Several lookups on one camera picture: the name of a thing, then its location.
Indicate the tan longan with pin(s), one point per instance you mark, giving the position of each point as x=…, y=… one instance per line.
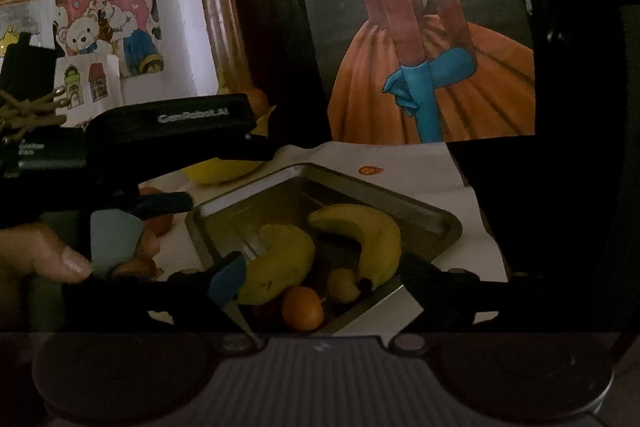
x=343, y=284

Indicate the dark furniture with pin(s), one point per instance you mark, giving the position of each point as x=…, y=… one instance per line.
x=575, y=157

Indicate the small orange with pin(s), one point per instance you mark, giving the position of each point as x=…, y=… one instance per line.
x=302, y=308

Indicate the coloured houses drawing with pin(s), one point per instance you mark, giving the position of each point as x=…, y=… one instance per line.
x=85, y=82

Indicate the person's left hand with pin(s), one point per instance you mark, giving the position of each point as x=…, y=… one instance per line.
x=45, y=257

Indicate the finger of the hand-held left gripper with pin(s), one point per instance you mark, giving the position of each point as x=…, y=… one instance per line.
x=165, y=203
x=115, y=237

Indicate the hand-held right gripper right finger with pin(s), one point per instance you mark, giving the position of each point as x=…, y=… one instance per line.
x=415, y=277

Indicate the yellow banana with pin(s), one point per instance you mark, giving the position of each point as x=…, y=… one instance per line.
x=372, y=237
x=280, y=257

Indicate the wall poster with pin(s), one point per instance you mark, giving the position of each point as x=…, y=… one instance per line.
x=400, y=57

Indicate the brown wooden frame post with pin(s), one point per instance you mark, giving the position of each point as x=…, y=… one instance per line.
x=220, y=7

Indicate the metal tray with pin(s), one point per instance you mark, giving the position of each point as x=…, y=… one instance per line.
x=280, y=207

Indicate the yellow bowl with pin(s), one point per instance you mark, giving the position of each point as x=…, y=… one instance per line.
x=215, y=172

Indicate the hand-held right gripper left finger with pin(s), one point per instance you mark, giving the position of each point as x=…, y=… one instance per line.
x=227, y=279

